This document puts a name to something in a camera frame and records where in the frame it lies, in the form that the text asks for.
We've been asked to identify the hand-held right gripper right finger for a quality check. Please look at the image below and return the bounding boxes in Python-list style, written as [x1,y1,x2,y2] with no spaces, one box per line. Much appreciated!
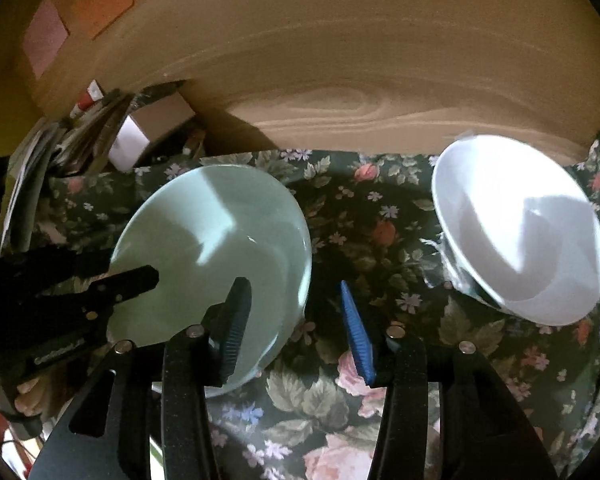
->
[340,280,561,480]

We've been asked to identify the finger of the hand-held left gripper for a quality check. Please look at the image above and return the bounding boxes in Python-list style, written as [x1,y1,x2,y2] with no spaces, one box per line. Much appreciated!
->
[0,265,160,376]
[10,247,115,286]

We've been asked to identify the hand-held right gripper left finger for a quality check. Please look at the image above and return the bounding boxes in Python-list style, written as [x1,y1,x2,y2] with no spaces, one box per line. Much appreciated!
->
[27,276,253,480]

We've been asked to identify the pale green plate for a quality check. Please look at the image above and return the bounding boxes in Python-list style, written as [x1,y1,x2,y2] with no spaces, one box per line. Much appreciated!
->
[107,165,313,400]

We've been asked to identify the large white plate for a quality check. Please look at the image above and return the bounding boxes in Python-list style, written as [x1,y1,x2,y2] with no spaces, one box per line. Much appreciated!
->
[431,134,600,327]

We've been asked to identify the person's left hand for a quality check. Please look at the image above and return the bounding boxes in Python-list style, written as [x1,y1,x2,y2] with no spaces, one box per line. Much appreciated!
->
[12,375,56,418]

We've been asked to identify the clear glass plate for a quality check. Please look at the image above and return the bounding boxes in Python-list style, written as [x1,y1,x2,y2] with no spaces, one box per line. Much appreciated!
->
[420,237,503,311]

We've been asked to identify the stack of white papers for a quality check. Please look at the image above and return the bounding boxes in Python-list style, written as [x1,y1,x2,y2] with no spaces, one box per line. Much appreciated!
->
[0,85,131,256]

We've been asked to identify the dark floral tablecloth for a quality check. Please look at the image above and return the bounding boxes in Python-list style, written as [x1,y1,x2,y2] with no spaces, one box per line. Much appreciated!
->
[0,132,600,480]

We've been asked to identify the white cardboard box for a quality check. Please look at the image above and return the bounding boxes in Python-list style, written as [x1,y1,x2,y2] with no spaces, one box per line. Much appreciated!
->
[109,91,198,173]

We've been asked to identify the pink paper note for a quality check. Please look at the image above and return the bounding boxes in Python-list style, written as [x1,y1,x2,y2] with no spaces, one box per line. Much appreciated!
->
[22,0,70,80]

